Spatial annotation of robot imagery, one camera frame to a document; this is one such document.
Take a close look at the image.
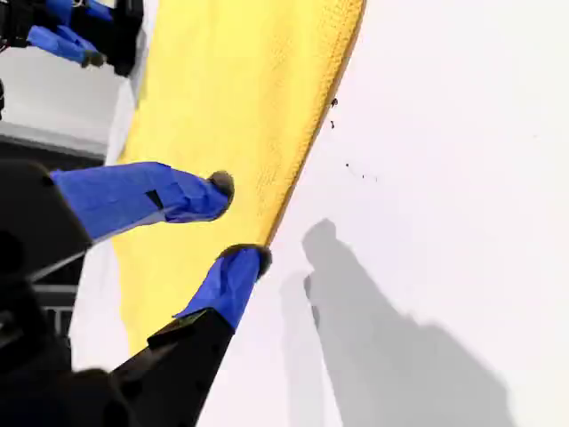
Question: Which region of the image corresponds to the yellow microfibre towel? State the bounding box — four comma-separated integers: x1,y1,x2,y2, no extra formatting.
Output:
109,0,368,357

